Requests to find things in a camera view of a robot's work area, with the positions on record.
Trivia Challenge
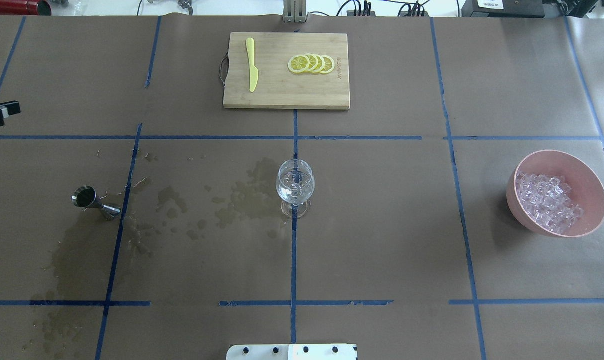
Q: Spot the yellow plastic knife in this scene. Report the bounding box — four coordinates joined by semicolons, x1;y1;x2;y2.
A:
245;38;259;93

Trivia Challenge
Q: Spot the aluminium frame post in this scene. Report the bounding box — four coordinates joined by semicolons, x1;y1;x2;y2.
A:
283;0;309;24

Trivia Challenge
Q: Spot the steel cocktail jigger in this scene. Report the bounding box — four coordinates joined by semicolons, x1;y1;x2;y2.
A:
71;186;122;221

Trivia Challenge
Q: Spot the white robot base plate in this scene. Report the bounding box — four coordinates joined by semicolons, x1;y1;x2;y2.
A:
226;343;359;360

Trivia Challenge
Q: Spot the clear wine glass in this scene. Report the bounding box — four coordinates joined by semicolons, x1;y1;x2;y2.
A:
276;159;316;219

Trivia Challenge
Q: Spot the bamboo cutting board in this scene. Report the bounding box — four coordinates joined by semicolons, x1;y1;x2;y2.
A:
223;32;351;111

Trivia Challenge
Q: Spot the pink bowl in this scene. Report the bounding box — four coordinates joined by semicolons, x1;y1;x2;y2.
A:
506;149;604;239

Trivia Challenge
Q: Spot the black box with label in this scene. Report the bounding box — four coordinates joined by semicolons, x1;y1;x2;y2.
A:
460;0;545;19

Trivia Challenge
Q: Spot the pile of clear ice cubes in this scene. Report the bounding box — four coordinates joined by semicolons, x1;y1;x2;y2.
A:
515;171;585;235

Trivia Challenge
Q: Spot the red cylinder bottle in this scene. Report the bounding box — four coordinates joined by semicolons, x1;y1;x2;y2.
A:
0;0;52;16

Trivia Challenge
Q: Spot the back lemon slice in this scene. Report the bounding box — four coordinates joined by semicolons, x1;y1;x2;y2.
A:
319;55;336;75

